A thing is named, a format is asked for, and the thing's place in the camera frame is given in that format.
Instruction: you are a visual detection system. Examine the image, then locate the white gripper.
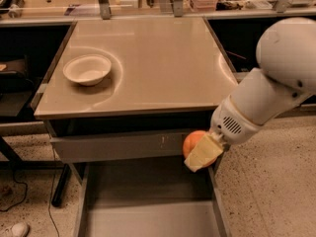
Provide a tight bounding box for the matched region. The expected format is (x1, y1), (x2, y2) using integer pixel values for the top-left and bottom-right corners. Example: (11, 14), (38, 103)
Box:
(186, 96), (263, 172)

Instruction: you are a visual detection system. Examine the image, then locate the orange fruit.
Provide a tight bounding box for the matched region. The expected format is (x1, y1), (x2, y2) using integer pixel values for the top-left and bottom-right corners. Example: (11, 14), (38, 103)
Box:
(182, 130), (217, 170)

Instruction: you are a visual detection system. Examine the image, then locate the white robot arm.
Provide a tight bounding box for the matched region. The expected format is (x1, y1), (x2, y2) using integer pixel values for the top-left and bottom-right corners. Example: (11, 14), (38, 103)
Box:
(185, 17), (316, 172)

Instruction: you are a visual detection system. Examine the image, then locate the grey top drawer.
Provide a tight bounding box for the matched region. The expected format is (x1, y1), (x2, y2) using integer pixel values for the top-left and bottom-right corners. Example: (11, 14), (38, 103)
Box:
(50, 129), (193, 163)

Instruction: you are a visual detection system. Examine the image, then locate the open grey middle drawer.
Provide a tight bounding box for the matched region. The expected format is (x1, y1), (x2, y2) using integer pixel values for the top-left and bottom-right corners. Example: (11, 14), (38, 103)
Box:
(73, 156), (232, 237)

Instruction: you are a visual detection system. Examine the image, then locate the grey drawer cabinet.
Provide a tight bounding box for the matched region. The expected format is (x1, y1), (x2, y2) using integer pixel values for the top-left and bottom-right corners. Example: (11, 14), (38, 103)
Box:
(30, 16), (253, 237)

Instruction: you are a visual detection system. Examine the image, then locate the white paper bowl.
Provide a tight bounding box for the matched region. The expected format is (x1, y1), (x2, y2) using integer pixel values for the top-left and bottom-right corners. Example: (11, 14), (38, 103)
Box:
(63, 54), (112, 86)

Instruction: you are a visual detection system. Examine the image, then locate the black table leg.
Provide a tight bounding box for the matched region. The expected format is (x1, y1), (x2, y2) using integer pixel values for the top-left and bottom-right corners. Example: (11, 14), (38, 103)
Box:
(51, 164), (71, 207)

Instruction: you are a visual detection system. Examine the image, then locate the white sneaker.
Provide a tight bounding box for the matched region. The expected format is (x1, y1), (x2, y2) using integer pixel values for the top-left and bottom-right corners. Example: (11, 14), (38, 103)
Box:
(0, 222), (30, 237)

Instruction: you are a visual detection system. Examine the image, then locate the black floor cable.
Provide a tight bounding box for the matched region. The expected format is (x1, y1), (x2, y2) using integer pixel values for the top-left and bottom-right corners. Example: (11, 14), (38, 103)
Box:
(0, 148), (60, 237)

